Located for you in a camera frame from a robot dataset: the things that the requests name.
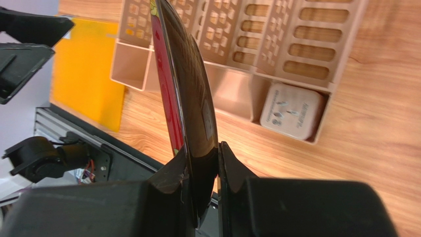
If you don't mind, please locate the red floral plate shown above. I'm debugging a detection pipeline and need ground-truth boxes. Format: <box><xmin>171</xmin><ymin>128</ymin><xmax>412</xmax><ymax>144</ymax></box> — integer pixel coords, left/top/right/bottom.
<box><xmin>150</xmin><ymin>0</ymin><xmax>218</xmax><ymax>228</ymax></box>

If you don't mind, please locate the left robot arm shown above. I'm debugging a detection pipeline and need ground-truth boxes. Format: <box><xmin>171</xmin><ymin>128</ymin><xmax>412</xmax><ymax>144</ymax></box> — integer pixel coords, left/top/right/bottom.
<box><xmin>0</xmin><ymin>7</ymin><xmax>112</xmax><ymax>183</ymax></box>

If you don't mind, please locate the white power adapter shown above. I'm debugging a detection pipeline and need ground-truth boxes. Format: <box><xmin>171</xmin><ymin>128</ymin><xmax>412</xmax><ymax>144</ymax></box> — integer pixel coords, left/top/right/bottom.
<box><xmin>259</xmin><ymin>83</ymin><xmax>325</xmax><ymax>140</ymax></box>

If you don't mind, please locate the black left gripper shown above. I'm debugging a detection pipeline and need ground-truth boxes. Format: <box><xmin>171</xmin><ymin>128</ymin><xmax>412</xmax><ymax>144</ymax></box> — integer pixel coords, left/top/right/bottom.
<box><xmin>0</xmin><ymin>7</ymin><xmax>75</xmax><ymax>105</ymax></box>

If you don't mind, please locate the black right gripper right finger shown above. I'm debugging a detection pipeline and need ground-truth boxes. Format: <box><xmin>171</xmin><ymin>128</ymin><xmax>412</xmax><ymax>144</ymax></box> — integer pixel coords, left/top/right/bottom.
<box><xmin>218</xmin><ymin>142</ymin><xmax>398</xmax><ymax>237</ymax></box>

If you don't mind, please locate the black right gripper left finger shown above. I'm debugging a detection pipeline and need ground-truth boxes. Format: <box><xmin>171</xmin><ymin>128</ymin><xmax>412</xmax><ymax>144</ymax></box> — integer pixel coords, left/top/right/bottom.
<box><xmin>0</xmin><ymin>148</ymin><xmax>195</xmax><ymax>237</ymax></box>

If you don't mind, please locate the pink plastic file organizer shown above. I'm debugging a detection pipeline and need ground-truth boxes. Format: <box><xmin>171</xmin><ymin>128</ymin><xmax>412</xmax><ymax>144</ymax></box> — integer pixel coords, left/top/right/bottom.
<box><xmin>110</xmin><ymin>0</ymin><xmax>369</xmax><ymax>145</ymax></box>

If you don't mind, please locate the yellow acrylic sheet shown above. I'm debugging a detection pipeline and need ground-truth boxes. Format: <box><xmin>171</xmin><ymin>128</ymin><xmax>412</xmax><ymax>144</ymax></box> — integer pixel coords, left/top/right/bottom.
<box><xmin>51</xmin><ymin>18</ymin><xmax>125</xmax><ymax>132</ymax></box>

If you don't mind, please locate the aluminium frame rail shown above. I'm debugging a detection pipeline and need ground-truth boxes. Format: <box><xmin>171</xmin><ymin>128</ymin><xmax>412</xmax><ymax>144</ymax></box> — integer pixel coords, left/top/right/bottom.
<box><xmin>34</xmin><ymin>105</ymin><xmax>164</xmax><ymax>181</ymax></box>

